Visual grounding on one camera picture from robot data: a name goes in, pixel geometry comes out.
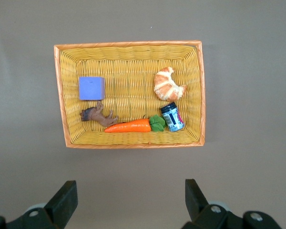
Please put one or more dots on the brown table cover sheet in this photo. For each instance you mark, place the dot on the brown table cover sheet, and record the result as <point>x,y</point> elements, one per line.
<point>26,95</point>

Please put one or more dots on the toy croissant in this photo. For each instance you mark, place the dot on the toy croissant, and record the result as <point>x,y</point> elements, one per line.
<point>166,86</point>

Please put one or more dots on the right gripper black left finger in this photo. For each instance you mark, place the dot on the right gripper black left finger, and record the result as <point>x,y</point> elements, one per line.
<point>59,207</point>

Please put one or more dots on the orange toy carrot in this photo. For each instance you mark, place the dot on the orange toy carrot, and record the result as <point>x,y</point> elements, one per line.
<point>131,126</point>

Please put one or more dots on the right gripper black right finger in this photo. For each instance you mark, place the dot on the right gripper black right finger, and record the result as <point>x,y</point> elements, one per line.
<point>199,210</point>

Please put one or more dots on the purple foam cube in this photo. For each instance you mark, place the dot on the purple foam cube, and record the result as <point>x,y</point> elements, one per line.
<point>90,88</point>

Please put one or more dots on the brown toy lion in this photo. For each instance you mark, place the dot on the brown toy lion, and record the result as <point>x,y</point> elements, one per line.
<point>100,117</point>

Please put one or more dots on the small blue printed can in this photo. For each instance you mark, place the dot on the small blue printed can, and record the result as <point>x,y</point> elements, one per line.
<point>172,119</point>

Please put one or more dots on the yellow wicker tray orange rim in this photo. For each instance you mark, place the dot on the yellow wicker tray orange rim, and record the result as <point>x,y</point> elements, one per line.
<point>133,71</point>

